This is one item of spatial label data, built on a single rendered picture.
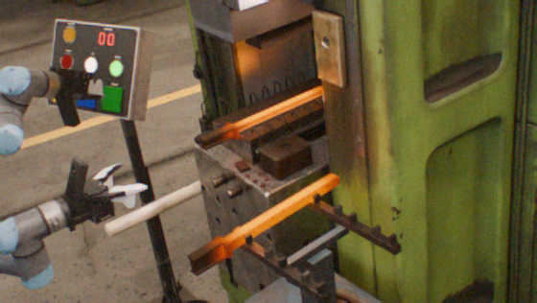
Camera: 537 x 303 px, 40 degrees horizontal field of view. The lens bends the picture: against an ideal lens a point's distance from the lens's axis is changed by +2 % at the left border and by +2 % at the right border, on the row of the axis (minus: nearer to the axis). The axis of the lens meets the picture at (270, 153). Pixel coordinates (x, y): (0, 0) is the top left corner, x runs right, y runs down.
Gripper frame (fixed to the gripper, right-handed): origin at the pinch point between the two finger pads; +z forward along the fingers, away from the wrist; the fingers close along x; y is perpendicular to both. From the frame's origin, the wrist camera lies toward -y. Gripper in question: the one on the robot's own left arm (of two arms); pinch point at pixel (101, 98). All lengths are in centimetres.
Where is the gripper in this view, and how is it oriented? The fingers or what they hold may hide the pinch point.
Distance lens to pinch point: 228.1
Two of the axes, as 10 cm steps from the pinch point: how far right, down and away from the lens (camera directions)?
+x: -8.7, -1.5, 4.7
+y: 1.3, -9.9, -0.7
